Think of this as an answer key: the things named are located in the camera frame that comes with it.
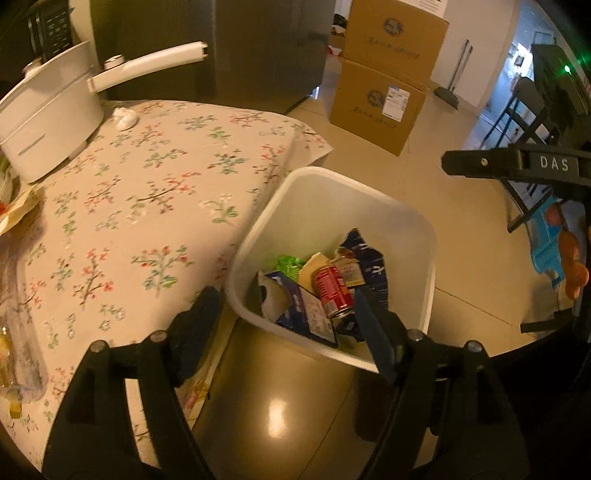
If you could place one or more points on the grey refrigerator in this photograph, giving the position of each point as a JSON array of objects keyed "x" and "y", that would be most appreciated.
[{"x": 231, "y": 46}]

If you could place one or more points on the blue patterned wrapper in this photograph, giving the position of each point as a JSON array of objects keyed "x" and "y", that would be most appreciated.
[{"x": 374, "y": 277}]

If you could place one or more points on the cardboard box with white label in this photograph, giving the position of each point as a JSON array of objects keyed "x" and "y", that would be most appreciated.
[{"x": 364, "y": 115}]

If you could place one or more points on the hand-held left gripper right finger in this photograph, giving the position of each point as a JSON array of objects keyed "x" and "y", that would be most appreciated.
[{"x": 376, "y": 341}]

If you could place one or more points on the green snack bag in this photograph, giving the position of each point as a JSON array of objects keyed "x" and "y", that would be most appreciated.
[{"x": 291, "y": 264}]

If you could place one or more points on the blue toy with orange balls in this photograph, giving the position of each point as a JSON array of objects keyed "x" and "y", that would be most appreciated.
[{"x": 549, "y": 249}]

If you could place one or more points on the white blue carton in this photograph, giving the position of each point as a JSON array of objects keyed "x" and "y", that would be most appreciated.
[{"x": 304, "y": 314}]

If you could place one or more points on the black folding chair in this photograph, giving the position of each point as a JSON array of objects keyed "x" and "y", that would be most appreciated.
[{"x": 526, "y": 106}]

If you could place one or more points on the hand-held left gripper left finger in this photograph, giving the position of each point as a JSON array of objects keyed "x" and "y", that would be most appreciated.
[{"x": 198, "y": 332}]

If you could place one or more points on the black microwave oven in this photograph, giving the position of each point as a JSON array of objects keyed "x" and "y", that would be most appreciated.
[{"x": 51, "y": 23}]

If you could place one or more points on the broom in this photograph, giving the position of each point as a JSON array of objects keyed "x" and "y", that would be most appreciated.
[{"x": 455, "y": 83}]

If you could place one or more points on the white electric pot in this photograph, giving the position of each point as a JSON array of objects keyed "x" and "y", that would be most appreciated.
[{"x": 46, "y": 115}]

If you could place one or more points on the white tissue wad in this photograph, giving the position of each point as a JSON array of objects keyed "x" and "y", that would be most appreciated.
[{"x": 123, "y": 117}]

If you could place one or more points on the orange white snack bag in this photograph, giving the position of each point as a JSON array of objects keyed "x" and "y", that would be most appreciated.
[{"x": 21, "y": 207}]

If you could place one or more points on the clear plastic bottle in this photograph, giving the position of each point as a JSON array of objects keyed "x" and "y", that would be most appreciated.
[{"x": 27, "y": 360}]

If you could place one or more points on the floral tablecloth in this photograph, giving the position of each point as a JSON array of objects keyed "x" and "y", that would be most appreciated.
[{"x": 161, "y": 184}]

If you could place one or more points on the white trash bin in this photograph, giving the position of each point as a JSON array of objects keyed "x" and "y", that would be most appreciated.
[{"x": 351, "y": 207}]

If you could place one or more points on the red drink can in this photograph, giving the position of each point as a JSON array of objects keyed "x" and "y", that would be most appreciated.
[{"x": 330, "y": 288}]

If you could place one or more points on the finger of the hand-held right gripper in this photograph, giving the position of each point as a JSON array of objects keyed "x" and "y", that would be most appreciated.
[{"x": 466, "y": 162}]

